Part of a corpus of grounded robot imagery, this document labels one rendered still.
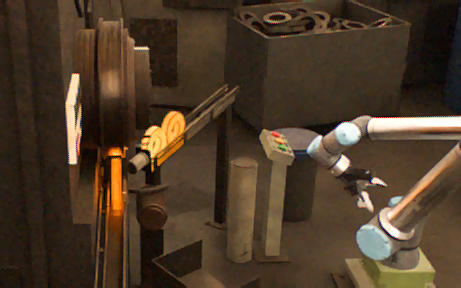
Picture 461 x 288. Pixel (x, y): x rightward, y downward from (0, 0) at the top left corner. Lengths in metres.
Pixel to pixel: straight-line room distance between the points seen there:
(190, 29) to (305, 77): 0.94
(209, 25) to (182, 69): 0.38
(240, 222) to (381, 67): 1.94
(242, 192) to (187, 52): 2.03
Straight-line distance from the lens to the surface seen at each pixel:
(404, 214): 2.84
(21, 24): 1.81
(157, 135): 2.92
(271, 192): 3.33
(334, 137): 2.91
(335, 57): 4.68
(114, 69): 2.17
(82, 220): 2.07
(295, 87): 4.61
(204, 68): 5.10
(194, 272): 2.30
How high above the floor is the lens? 1.91
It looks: 25 degrees down
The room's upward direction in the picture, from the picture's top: straight up
